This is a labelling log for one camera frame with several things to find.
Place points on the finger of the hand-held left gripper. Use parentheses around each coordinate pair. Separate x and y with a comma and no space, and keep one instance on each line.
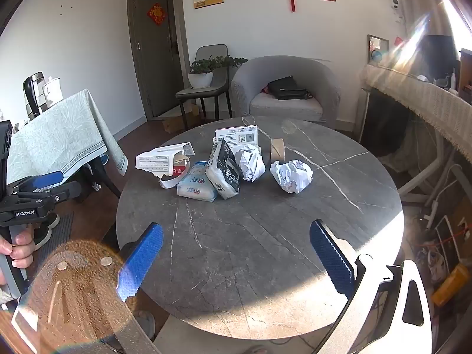
(48,179)
(66,191)

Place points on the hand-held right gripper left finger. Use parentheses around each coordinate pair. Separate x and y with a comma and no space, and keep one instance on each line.
(142,261)

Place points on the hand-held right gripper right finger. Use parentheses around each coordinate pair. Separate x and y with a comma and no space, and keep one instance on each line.
(332,261)

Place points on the blue and white tissue packet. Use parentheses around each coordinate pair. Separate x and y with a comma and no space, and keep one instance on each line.
(193,188)

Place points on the torn white cardboard box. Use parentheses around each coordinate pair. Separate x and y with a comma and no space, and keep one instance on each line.
(155,162)

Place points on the white paper ball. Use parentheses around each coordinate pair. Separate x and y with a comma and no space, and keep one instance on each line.
(291,175)
(250,162)

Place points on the black and white tissue packet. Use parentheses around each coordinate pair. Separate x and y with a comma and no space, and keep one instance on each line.
(221,173)

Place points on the person's left hand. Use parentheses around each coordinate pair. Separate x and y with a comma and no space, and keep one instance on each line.
(22,250)

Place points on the dark green shoe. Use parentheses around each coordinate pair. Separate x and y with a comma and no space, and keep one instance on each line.
(53,221)
(42,239)

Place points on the grey striped floor mat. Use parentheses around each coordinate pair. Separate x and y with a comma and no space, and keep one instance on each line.
(62,232)

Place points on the black table leg with sock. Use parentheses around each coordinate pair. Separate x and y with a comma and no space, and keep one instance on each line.
(108,180)

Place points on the patterned tablecloth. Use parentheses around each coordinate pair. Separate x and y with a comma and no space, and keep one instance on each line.
(62,132)

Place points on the grey slipper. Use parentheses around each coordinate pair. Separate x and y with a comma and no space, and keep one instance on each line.
(144,324)

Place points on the black electric kettle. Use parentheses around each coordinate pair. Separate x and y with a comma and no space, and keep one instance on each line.
(31,96)

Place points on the cream floor rug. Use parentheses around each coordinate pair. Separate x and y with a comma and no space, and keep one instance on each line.
(177,341)

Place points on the white lidded mug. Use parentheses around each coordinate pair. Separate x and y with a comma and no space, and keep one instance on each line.
(53,90)

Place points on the orange packet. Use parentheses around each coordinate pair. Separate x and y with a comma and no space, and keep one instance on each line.
(451,284)

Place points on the flat cardboard box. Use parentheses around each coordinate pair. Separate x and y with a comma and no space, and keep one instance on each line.
(175,123)

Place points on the grey door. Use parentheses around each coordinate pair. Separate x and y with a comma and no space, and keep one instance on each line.
(155,62)

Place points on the white printed card box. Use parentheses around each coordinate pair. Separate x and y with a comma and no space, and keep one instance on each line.
(236,136)

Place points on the grey dining chair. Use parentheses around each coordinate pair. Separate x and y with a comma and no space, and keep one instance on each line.
(210,92)

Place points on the potted plant in white pot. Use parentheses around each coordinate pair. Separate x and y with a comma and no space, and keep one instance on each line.
(201,78)

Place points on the black handbag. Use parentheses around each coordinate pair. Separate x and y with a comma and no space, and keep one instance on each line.
(287,88)

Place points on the cream lace cloth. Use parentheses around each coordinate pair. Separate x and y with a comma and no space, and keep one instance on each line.
(424,99)

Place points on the grey armchair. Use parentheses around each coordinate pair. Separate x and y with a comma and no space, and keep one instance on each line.
(295,73)

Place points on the red door decoration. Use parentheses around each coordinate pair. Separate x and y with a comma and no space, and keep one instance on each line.
(156,14)

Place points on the framed picture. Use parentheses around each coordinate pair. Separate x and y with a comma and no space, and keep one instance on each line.
(378,49)

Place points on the dark monitor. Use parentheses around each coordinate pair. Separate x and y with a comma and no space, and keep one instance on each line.
(438,57)

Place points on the white metal desk frame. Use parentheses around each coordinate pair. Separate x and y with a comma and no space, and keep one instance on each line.
(416,186)

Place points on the white wall device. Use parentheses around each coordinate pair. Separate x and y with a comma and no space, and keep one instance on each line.
(397,9)

